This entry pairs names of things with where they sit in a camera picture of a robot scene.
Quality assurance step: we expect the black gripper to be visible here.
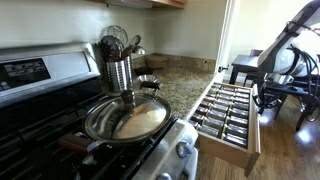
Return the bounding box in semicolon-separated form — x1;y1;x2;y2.
253;82;288;116

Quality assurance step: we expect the wooden spice drawer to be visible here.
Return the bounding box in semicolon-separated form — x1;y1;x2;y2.
184;81;263;178

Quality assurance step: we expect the dark wooden dining table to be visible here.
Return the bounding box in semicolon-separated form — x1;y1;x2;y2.
228;54;265;86

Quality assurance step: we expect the dark wooden chair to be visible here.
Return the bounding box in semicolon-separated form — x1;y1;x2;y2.
242;48;265;88

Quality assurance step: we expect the white panel door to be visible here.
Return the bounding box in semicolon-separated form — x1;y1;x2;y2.
215;0;240;83

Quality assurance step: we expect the silver stove knob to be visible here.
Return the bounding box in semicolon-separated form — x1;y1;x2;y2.
175;140;194;159
155;171;174;180

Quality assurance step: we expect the round wooden bowl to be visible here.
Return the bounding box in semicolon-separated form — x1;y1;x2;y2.
145;54;169;71

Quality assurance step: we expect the glass pan lid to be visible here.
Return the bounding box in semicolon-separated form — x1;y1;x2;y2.
82;89;173;144

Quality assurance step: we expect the shiny metal ladle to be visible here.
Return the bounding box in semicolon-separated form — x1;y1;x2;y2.
132;45;147;56

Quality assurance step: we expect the perforated steel utensil holder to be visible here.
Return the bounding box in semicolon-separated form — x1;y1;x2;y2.
124;55;135;90
102;57;131;97

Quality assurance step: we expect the slotted dark spoon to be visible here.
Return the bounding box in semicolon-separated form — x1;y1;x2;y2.
127;33;143;52

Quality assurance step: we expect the steel frying pan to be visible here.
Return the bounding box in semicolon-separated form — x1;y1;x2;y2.
57;90;173;158

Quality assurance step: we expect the black cast iron grate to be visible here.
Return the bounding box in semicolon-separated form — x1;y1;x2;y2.
0;78;178;180

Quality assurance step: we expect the stainless steel gas stove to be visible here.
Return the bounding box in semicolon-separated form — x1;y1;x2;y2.
0;41;201;180

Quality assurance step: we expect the black door lever handle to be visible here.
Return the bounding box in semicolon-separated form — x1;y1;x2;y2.
217;65;230;74

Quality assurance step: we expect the black cable bundle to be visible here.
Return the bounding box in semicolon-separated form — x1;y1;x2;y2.
289;44;320;123

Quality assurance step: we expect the steel oven door handle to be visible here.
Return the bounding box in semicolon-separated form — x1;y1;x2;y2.
182;150;200;180

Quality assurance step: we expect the wire skimmer utensil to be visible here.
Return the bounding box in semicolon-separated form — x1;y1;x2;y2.
105;24;130;46

